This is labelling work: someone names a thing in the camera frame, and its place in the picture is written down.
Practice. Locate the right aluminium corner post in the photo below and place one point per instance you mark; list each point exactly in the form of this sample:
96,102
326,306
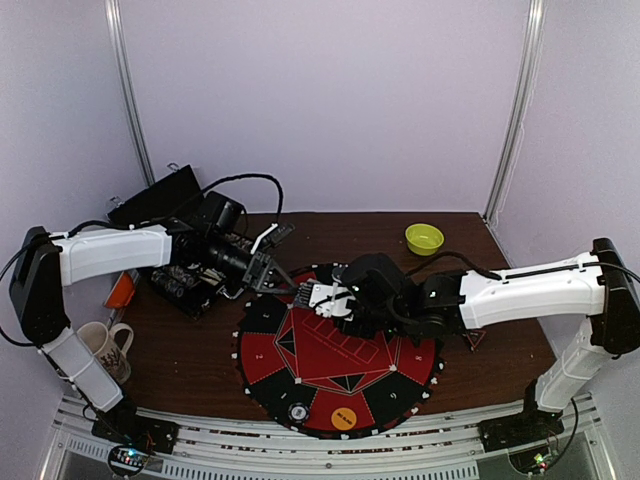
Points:
530,57

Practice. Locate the aluminium front rail frame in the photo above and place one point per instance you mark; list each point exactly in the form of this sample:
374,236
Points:
438,446

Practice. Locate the round red black poker mat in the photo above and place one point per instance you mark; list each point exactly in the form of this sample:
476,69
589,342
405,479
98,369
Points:
285,354

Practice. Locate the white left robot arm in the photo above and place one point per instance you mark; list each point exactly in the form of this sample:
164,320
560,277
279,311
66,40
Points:
48,263

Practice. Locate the white ceramic mug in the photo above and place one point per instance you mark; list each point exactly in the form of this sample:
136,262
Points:
101,341

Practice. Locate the aluminium corner post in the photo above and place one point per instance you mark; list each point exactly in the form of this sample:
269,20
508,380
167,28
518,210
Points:
530,57
117,37

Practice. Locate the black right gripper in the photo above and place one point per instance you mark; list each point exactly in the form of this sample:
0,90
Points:
304,294

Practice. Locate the left aluminium corner post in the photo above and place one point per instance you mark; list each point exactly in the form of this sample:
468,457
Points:
117,37

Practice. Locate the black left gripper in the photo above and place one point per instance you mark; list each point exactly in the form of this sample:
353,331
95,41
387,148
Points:
267,265

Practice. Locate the black poker chip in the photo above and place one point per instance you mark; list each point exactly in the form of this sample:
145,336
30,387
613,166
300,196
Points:
298,413

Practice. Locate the orange plastic bowl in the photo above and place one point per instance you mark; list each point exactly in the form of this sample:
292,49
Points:
121,293

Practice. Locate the black poker chip case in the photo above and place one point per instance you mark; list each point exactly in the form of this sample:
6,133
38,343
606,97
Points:
176,197

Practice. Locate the grey playing card deck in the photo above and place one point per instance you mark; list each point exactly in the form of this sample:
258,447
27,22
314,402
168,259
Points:
303,295

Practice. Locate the orange big blind button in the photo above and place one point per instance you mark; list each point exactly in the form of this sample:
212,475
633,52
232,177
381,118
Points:
343,419

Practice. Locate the green plastic bowl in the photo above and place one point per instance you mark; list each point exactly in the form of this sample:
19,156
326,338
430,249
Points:
424,239

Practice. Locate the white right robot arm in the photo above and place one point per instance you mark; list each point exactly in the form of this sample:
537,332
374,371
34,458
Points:
595,284

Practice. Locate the red black triangle token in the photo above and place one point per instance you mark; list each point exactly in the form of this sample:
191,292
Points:
474,338

